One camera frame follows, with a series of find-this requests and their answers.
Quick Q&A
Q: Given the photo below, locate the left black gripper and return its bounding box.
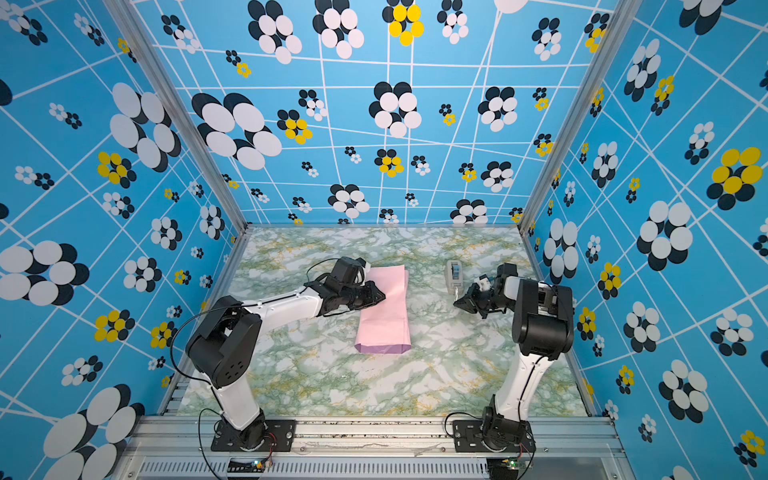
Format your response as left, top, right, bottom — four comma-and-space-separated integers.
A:
341, 282, 387, 311

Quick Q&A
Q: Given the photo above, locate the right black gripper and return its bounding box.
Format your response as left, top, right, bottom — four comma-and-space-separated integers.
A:
456, 285, 517, 319

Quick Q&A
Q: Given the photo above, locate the purple wrapping paper sheet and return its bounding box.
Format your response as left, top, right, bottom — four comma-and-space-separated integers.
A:
355, 265, 411, 354

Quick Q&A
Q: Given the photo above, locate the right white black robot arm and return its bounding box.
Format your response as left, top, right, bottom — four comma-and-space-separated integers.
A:
453, 263, 574, 452

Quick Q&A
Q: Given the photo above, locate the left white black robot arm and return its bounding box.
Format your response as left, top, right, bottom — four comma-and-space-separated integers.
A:
185, 256, 387, 451

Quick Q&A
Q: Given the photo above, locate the white tape dispenser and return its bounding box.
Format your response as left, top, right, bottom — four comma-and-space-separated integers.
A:
444, 260, 464, 298

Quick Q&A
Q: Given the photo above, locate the right green circuit board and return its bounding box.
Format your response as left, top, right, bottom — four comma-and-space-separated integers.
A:
486, 458, 521, 479

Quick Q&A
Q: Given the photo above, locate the green circuit board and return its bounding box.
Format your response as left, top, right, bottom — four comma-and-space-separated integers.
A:
227, 459, 272, 474
486, 458, 521, 479

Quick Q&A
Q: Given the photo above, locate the left green circuit board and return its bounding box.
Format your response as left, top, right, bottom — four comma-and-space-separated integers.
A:
227, 459, 272, 474

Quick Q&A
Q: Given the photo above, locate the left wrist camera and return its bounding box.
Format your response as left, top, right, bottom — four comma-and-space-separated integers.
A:
355, 258, 371, 284

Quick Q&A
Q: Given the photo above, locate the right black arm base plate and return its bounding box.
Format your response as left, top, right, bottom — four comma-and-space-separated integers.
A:
449, 420, 537, 455

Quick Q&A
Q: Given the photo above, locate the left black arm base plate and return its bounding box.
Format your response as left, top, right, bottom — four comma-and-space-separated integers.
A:
210, 419, 297, 453

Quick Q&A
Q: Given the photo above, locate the aluminium front rail frame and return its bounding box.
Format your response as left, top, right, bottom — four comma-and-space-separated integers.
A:
114, 416, 637, 479

